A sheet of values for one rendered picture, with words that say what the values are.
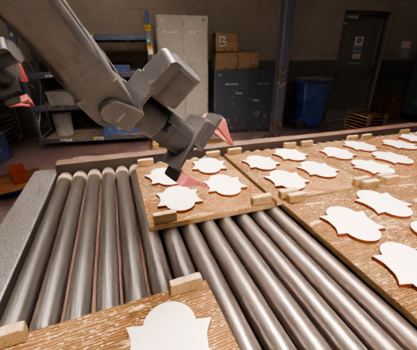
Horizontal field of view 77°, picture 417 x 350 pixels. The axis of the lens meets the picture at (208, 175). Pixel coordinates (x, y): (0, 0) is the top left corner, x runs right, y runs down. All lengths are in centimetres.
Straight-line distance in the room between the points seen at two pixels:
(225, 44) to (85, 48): 460
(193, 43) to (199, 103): 94
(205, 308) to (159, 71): 37
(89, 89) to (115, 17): 483
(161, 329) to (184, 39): 440
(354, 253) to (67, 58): 60
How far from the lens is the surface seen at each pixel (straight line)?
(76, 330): 50
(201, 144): 45
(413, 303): 59
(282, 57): 443
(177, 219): 68
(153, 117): 42
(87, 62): 34
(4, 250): 76
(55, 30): 32
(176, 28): 462
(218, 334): 45
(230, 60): 494
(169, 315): 46
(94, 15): 521
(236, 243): 64
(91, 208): 82
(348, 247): 66
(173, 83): 40
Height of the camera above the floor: 131
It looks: 24 degrees down
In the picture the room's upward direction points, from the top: straight up
